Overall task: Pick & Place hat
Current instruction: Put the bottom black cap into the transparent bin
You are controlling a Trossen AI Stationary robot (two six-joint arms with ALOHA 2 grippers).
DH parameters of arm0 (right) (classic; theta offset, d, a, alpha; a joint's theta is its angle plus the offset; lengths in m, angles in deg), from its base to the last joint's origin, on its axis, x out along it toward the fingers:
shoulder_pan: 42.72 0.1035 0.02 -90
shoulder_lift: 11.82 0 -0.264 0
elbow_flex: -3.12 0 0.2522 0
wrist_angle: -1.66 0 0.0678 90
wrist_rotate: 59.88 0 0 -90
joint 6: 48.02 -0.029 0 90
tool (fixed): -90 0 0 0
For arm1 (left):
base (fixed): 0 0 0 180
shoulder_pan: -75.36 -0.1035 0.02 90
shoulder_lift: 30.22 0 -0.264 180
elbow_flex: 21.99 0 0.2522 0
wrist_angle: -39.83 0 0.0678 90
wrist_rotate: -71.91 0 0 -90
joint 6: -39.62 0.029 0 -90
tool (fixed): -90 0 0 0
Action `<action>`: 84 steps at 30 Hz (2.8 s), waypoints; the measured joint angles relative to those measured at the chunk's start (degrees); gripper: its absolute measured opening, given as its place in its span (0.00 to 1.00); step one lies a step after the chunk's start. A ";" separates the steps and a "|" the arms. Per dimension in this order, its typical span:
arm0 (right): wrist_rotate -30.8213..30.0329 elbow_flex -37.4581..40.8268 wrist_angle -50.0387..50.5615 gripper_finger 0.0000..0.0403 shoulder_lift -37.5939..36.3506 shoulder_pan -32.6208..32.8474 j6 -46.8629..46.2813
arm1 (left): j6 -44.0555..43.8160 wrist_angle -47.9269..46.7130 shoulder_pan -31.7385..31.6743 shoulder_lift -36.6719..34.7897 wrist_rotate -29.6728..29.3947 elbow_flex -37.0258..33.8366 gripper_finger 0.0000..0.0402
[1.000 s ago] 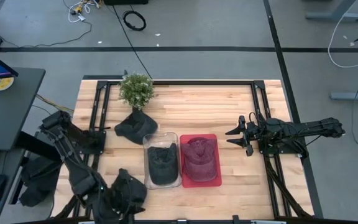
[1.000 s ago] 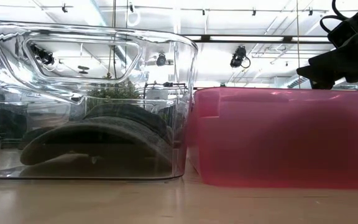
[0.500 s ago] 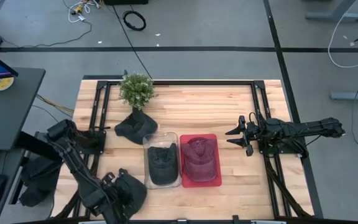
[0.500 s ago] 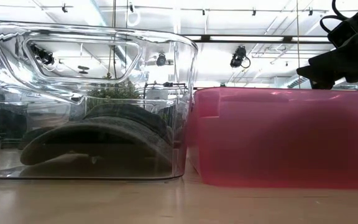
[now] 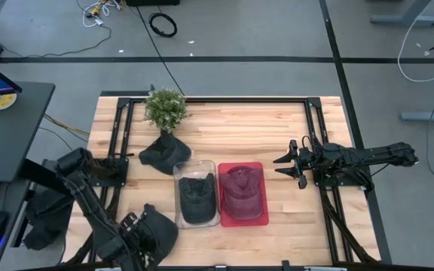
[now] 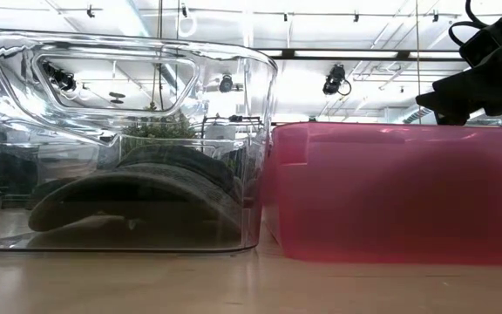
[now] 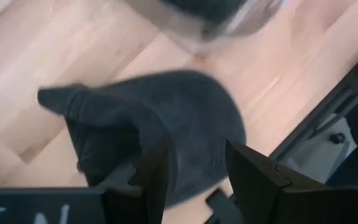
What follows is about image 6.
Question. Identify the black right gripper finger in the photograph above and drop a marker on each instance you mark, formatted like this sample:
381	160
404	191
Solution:
469	83
449	109

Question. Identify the dark grey cap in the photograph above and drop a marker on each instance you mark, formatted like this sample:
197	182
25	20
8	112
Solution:
146	183

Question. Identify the red plastic bin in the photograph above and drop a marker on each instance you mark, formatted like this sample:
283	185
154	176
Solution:
386	196

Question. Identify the small green potted plant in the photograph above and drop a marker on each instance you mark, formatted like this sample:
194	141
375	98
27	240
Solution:
159	130

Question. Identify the clear plastic bin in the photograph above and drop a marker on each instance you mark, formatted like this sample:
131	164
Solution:
15	131

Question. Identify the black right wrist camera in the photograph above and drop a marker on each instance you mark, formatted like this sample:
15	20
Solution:
479	45

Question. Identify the black overhead camera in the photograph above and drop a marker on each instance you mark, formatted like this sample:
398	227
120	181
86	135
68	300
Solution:
334	80

